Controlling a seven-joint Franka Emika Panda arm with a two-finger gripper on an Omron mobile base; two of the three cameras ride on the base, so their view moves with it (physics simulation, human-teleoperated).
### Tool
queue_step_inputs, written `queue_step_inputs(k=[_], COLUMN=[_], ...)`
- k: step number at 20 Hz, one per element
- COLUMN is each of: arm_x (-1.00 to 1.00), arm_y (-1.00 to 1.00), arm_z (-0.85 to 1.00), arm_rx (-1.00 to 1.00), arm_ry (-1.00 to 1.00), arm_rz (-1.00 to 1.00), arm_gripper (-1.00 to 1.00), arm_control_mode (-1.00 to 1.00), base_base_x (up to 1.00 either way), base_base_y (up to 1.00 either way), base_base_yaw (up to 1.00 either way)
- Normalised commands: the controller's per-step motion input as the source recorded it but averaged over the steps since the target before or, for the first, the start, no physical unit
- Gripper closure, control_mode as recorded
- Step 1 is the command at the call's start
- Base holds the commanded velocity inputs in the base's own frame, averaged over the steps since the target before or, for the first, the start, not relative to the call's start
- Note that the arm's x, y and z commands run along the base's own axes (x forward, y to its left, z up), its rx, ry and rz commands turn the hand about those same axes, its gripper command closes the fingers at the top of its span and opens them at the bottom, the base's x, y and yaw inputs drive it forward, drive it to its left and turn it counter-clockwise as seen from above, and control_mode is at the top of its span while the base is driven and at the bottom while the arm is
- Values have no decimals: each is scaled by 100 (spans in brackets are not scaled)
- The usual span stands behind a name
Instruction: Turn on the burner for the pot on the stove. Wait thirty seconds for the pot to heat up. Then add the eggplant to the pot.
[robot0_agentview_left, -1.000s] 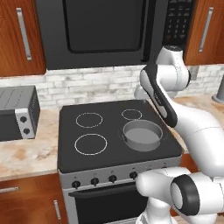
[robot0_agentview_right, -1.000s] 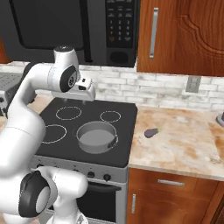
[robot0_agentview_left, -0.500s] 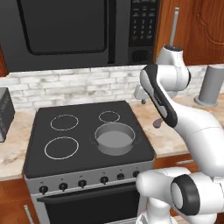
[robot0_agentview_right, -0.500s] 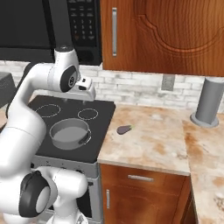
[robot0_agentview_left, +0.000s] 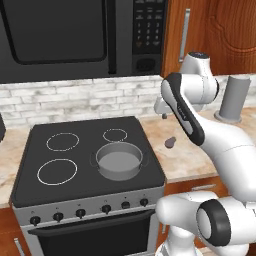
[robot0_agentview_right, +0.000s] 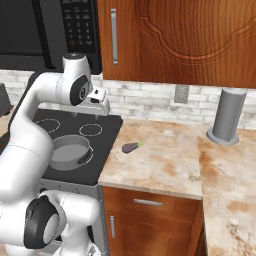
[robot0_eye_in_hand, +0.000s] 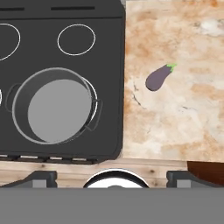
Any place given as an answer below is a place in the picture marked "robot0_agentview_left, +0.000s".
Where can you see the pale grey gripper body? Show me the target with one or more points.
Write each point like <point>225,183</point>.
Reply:
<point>161,106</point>

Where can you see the grey cylinder on round base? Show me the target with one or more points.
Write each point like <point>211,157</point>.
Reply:
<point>235,96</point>

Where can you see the dark appliance on worktop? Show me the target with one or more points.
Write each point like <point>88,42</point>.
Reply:
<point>1,128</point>

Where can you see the grey metal pot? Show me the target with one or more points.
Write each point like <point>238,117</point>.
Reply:
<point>119,163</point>

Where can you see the black and silver stove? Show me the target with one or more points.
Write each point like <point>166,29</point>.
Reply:
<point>80,150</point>

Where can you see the purple eggplant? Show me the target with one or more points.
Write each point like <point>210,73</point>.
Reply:
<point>170,142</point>

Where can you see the black oven door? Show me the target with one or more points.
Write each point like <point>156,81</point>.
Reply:
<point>100,241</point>

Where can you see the black stove knob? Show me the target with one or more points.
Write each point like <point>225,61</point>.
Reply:
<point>106,209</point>
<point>80,213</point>
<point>144,202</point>
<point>58,217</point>
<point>35,220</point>
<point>125,204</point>

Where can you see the brown wooden base cupboard door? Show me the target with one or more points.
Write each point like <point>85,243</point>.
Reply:
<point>6,233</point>

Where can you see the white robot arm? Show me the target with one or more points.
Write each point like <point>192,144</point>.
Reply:
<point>230,150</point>

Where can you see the black microwave oven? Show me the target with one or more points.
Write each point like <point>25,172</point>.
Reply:
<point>60,33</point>

